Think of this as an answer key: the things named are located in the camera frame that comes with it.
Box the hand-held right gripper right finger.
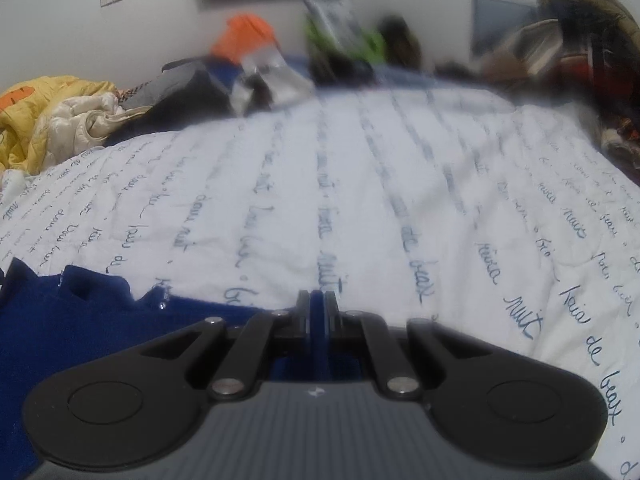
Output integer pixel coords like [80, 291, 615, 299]
[324, 290, 521, 402]

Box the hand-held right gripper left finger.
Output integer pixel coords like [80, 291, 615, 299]
[125, 290, 312, 402]

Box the blue beaded sweater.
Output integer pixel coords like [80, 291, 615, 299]
[0, 257, 362, 480]

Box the pile of mixed clothes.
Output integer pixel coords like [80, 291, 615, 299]
[477, 20, 640, 163]

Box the white script-print quilt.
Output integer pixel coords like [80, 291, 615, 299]
[0, 82, 640, 480]

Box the silver foil wrapping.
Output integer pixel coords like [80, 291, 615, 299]
[230, 50, 312, 112]

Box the black clothing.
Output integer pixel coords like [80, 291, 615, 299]
[120, 60, 238, 128]

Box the grey clothing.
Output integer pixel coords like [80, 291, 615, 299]
[122, 72, 201, 111]

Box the green plastic stool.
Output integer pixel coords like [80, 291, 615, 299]
[305, 20, 389, 67]

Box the dark green plush bag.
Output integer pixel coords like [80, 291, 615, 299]
[377, 17, 422, 69]

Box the cream quilted cloth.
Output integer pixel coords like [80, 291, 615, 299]
[65, 92, 152, 150]

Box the orange plastic bag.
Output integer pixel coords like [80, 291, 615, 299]
[210, 14, 279, 66]

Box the yellow cartoon quilt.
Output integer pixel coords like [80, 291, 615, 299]
[0, 76, 119, 176]

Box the grey framed panel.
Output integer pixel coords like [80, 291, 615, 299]
[472, 0, 539, 59]

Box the olive padded jacket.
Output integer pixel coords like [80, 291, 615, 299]
[537, 0, 640, 61]

